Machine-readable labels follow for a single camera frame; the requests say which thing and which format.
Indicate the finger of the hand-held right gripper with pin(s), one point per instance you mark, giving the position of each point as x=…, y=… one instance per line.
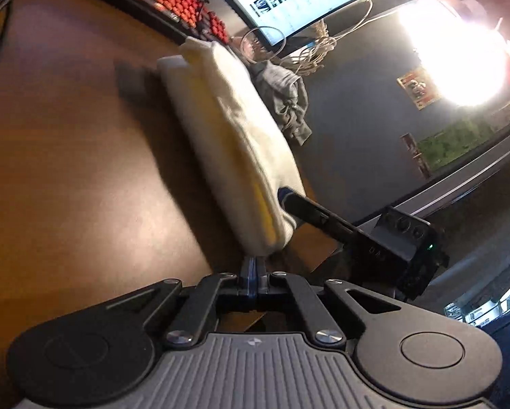
x=310, y=213

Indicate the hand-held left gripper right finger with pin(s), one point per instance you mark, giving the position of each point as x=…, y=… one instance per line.
x=262, y=281

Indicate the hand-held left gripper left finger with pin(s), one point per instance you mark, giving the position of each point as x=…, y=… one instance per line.
x=250, y=281

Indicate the cream knit vest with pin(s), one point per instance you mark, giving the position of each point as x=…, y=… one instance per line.
x=233, y=136

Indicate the grey ribbed garment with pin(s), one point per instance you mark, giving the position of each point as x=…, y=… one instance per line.
x=289, y=102

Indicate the cream ornate round mirror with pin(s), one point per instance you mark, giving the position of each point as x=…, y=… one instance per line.
x=318, y=47

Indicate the green wall poster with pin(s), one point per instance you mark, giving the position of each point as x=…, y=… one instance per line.
x=463, y=136

